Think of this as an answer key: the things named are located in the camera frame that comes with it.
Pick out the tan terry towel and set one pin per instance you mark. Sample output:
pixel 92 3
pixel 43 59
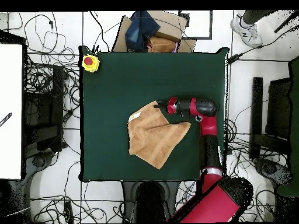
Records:
pixel 154 137

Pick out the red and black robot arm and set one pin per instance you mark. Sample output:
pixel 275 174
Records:
pixel 210 144

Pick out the dark green table cloth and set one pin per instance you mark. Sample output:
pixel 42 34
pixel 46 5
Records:
pixel 140 81

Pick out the orange folded cloth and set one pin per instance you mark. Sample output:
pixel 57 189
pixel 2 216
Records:
pixel 161 45

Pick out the blue denim jeans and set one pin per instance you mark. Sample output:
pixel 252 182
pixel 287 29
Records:
pixel 140 30

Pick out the yellow emergency stop button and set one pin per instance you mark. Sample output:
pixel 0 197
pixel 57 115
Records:
pixel 93 67

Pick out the brown cardboard box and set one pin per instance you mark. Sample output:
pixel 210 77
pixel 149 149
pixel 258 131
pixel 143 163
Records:
pixel 170 25

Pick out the black power adapter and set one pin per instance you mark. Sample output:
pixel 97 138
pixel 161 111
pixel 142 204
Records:
pixel 233 58

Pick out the black floor stand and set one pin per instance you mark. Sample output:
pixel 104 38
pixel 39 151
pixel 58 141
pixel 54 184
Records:
pixel 58 105
pixel 257 105

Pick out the person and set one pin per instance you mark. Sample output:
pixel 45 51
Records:
pixel 247 35

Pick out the black floor base foot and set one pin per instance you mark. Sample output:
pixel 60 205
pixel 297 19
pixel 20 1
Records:
pixel 38 161
pixel 273 170

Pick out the striped black rod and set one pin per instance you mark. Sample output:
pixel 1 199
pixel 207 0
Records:
pixel 5 119

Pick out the thin black rectangular frame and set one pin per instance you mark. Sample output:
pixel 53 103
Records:
pixel 198 37

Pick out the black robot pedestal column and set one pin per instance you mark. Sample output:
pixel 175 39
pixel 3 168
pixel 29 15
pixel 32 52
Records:
pixel 149 203

